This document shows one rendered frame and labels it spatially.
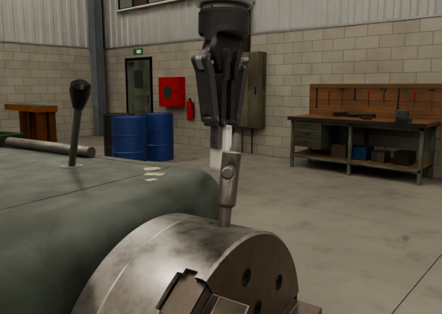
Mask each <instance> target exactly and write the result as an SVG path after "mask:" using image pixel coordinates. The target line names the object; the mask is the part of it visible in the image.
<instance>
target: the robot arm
mask: <svg viewBox="0 0 442 314"><path fill-rule="evenodd" d="M194 5H195V6H196V7H197V8H199V9H201V10H200V11H199V19H198V34H199V35H200V36H201V37H203V38H204V42H203V46H202V51H201V52H200V53H199V54H198V55H192V56H191V62H192V65H193V68H194V70H195V77H196V83H197V93H198V98H199V108H200V114H201V121H202V122H204V125H205V126H210V170H213V171H217V172H220V168H221V162H222V152H223V151H230V148H231V146H232V127H233V126H238V125H239V123H238V122H239V121H240V120H241V112H242V107H243V99H244V94H245V86H246V81H247V75H248V72H249V69H250V67H251V63H250V61H244V60H243V58H242V54H243V50H242V46H241V40H242V39H243V38H246V37H248V36H249V24H250V13H249V11H248V10H249V9H252V8H253V7H254V6H255V0H194ZM236 121H238V122H236Z"/></svg>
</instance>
